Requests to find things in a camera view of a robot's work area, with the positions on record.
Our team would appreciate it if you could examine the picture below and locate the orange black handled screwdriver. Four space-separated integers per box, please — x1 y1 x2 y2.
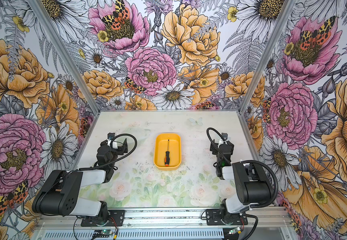
164 139 170 167

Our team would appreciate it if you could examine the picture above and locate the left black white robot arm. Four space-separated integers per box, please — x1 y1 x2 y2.
32 133 128 226

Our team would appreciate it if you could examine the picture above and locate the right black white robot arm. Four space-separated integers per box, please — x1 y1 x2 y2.
205 128 278 226

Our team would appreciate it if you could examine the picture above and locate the yellow plastic bin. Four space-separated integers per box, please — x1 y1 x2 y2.
153 133 181 171

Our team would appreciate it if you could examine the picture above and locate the left green circuit board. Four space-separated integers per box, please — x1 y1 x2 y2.
92 230 116 239

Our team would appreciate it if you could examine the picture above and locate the green circuit board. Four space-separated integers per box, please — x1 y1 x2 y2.
92 230 116 239
228 227 242 235

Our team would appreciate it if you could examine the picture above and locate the right green circuit board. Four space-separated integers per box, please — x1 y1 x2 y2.
228 227 242 235

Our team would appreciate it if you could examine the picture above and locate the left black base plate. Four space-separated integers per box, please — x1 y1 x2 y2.
80 210 125 227

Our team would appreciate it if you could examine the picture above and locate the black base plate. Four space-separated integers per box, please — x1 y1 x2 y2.
80 210 125 227
205 209 248 226

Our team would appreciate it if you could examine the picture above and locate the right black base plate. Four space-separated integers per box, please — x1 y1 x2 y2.
205 209 248 226

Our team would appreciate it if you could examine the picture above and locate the aluminium front rail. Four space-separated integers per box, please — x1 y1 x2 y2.
35 207 291 232

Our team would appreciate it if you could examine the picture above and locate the white slotted cable duct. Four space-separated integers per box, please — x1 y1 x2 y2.
39 229 224 240

